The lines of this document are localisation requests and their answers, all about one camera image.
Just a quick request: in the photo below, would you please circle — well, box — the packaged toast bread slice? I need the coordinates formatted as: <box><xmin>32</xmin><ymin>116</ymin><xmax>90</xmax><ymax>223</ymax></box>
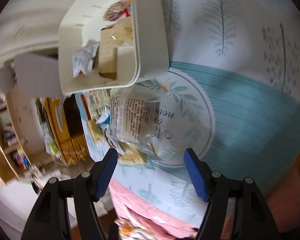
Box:
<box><xmin>107</xmin><ymin>85</ymin><xmax>165</xmax><ymax>155</ymax></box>

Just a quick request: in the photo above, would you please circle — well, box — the beige rice cracker packet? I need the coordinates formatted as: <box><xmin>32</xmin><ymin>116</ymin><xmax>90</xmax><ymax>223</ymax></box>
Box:
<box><xmin>101</xmin><ymin>16</ymin><xmax>134</xmax><ymax>46</ymax></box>

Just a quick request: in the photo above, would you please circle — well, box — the blue foil snack packet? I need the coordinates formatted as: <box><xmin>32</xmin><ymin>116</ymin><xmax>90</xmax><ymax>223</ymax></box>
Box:
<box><xmin>96</xmin><ymin>105</ymin><xmax>111</xmax><ymax>125</ymax></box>

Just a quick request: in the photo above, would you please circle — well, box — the pink bed blanket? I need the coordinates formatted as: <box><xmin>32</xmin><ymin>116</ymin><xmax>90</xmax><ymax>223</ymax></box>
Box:
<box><xmin>109</xmin><ymin>176</ymin><xmax>207</xmax><ymax>239</ymax></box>

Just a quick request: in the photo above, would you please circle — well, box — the wooden desk with drawers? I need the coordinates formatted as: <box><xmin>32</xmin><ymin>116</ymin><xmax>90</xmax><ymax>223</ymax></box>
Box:
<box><xmin>43</xmin><ymin>96</ymin><xmax>89</xmax><ymax>166</ymax></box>

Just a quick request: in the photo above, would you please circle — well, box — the wooden bookshelf hutch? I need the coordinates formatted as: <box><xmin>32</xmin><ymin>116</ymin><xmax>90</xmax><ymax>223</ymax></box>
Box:
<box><xmin>0</xmin><ymin>91</ymin><xmax>31</xmax><ymax>183</ymax></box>

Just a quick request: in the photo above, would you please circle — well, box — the teal white patterned tablecloth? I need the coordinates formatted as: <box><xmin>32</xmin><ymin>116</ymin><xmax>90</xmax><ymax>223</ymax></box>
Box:
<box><xmin>75</xmin><ymin>0</ymin><xmax>300</xmax><ymax>230</ymax></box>

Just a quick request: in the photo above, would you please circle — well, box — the silver foil snack packet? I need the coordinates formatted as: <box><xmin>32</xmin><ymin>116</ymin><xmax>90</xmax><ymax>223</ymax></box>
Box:
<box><xmin>72</xmin><ymin>42</ymin><xmax>100</xmax><ymax>78</ymax></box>

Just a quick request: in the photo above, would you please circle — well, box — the grey office chair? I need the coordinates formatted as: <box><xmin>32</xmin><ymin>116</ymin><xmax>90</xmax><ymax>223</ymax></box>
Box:
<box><xmin>0</xmin><ymin>53</ymin><xmax>63</xmax><ymax>99</ymax></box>

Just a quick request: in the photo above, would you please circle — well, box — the white plastic storage bin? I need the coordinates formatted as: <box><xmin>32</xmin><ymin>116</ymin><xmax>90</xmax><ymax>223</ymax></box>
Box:
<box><xmin>58</xmin><ymin>0</ymin><xmax>169</xmax><ymax>95</ymax></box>

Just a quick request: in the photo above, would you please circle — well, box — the red-edged dark snack packet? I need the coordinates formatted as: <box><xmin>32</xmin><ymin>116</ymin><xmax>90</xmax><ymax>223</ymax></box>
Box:
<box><xmin>103</xmin><ymin>2</ymin><xmax>131</xmax><ymax>22</ymax></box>

